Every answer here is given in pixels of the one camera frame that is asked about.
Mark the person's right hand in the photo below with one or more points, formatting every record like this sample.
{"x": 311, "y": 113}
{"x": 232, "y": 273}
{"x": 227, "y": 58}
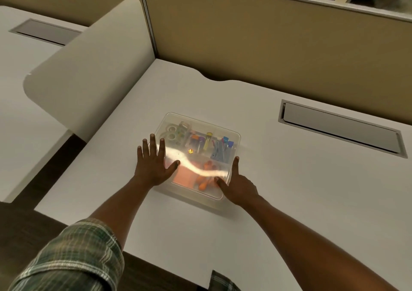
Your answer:
{"x": 239, "y": 189}

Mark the person's left hand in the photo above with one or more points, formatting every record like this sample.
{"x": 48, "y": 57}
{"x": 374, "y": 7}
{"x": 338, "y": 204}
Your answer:
{"x": 151, "y": 170}

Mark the person's left middle finger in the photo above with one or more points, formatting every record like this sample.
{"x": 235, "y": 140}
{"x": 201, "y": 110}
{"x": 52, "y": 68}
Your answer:
{"x": 153, "y": 145}

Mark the person's left little finger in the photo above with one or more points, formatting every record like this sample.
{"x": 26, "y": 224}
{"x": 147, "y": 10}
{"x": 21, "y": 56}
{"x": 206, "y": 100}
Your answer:
{"x": 140, "y": 154}

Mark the person's left thumb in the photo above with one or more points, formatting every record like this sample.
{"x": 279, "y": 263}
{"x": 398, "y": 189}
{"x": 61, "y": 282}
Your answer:
{"x": 173, "y": 167}

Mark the person's right thumb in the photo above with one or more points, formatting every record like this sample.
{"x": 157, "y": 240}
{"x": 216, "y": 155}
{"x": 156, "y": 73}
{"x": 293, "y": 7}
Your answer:
{"x": 221, "y": 184}

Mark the clear plastic lidded box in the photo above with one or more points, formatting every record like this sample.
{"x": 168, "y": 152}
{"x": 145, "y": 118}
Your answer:
{"x": 199, "y": 158}

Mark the person's left forearm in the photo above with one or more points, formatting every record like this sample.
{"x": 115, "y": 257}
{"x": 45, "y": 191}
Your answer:
{"x": 124, "y": 207}

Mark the person's right forearm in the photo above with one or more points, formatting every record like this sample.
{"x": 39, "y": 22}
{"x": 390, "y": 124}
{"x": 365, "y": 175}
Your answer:
{"x": 309, "y": 245}

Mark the orange sticky note pad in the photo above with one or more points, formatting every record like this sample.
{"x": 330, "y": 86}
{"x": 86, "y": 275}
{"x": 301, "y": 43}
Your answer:
{"x": 182, "y": 176}

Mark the orange plastic tool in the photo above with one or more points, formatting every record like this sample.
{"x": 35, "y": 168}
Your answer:
{"x": 206, "y": 179}

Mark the silver scissors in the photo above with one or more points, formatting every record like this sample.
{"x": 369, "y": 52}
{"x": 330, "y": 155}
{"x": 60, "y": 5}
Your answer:
{"x": 172, "y": 133}

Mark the orange marker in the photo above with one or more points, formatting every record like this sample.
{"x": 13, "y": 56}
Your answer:
{"x": 195, "y": 138}

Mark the clear tape roll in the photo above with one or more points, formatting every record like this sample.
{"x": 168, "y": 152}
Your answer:
{"x": 183, "y": 127}

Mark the yellow highlighter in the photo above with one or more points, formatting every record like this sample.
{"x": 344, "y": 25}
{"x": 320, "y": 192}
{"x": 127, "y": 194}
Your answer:
{"x": 208, "y": 140}

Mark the white curved desk divider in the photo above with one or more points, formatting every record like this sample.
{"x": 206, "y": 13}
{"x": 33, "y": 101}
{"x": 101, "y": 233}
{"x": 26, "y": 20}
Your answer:
{"x": 90, "y": 68}

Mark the green plaid shirt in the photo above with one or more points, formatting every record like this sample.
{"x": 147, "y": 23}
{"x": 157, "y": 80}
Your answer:
{"x": 70, "y": 258}

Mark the tan cubicle partition panel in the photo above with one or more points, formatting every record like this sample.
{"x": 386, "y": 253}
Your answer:
{"x": 283, "y": 42}

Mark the grey metal partition post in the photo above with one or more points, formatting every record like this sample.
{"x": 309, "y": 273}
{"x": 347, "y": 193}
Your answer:
{"x": 147, "y": 13}

